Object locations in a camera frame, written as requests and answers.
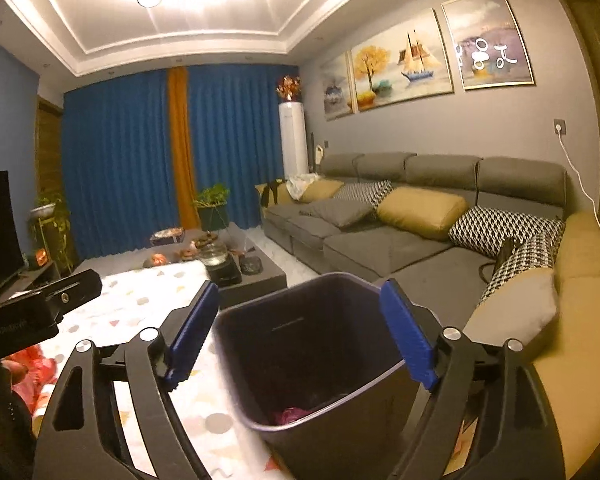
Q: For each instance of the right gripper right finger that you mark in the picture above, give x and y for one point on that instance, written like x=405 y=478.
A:
x=414 y=330

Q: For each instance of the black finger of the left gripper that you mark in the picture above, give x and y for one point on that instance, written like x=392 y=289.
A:
x=67 y=294

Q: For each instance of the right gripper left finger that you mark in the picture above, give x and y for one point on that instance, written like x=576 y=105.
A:
x=184 y=331

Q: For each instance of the pink plastic bag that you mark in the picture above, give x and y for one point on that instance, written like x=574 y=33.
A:
x=31 y=372

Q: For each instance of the dark grey trash bin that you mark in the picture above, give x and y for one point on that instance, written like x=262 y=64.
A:
x=323 y=346

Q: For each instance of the patterned white tablecloth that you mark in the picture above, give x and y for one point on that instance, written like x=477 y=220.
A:
x=140 y=392

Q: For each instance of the plant on stand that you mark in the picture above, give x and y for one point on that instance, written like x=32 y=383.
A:
x=50 y=226

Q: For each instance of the glass kettle on base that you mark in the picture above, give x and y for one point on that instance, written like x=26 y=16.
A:
x=220 y=264

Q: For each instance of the dark coffee table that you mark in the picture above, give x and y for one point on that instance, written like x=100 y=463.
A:
x=260 y=275

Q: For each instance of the light grey cushion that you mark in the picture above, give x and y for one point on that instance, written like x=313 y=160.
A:
x=520 y=309

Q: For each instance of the blue curtain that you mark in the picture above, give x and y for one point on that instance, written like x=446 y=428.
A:
x=137 y=150

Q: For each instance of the crumpled pink paper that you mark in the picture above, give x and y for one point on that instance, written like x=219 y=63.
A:
x=290 y=415

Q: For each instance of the grey sectional sofa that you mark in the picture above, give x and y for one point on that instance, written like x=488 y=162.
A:
x=448 y=279

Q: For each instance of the black white patterned cushion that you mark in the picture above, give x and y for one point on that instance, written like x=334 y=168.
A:
x=484 y=229

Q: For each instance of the mustard cushion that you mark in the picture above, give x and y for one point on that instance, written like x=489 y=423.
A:
x=429 y=214

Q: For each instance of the potted green plant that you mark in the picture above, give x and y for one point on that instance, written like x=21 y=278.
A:
x=211 y=205

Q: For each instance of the far patterned cushion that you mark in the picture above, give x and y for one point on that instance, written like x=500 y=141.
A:
x=372 y=193

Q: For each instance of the orange curtain strip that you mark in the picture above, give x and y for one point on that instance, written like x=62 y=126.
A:
x=181 y=147

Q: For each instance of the white cloth on sofa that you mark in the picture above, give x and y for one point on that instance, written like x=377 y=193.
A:
x=298 y=184

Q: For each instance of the white standing air conditioner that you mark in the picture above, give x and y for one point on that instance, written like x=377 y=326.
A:
x=293 y=137

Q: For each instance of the left framed painting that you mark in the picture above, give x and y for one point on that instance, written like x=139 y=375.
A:
x=336 y=87

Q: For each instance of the framed painting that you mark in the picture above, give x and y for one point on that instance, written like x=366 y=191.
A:
x=487 y=43
x=336 y=87

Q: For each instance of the flower ornament on conditioner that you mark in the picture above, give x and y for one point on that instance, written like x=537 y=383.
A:
x=288 y=89

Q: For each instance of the middle sailboat painting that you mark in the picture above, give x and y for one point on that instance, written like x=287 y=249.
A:
x=404 y=62

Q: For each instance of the right framed painting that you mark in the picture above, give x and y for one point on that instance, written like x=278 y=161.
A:
x=487 y=43

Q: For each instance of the wall socket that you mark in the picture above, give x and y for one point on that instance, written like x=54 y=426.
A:
x=560 y=127

